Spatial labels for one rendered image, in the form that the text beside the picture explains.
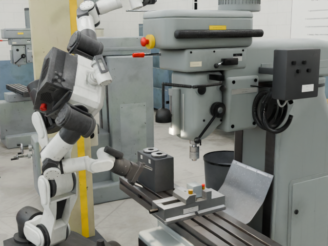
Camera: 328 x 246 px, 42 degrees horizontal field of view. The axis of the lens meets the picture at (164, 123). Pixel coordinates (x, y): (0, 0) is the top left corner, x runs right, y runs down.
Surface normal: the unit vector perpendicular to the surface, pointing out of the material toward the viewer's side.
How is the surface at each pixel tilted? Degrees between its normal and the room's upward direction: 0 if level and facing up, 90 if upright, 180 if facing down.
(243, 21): 90
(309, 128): 90
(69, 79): 57
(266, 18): 90
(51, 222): 90
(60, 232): 103
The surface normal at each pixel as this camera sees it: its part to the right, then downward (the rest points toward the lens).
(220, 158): 0.18, 0.14
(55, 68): 0.59, -0.41
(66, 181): 0.70, -0.03
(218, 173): -0.48, 0.25
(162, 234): -0.01, -0.98
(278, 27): -0.87, 0.11
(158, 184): 0.48, 0.18
